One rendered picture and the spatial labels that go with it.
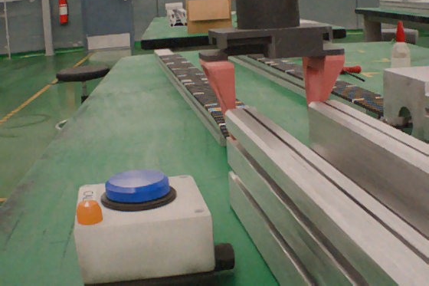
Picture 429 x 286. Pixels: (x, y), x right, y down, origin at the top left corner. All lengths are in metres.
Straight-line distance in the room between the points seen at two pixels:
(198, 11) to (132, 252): 2.29
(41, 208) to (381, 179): 0.31
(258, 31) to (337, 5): 11.37
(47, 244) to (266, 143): 0.19
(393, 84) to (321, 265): 0.35
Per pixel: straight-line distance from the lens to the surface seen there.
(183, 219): 0.33
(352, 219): 0.25
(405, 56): 1.09
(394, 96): 0.61
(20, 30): 11.86
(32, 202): 0.57
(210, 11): 2.59
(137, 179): 0.35
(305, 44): 0.51
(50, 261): 0.43
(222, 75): 0.49
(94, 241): 0.33
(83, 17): 11.53
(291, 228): 0.32
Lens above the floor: 0.96
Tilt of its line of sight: 13 degrees down
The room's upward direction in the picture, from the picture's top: 3 degrees counter-clockwise
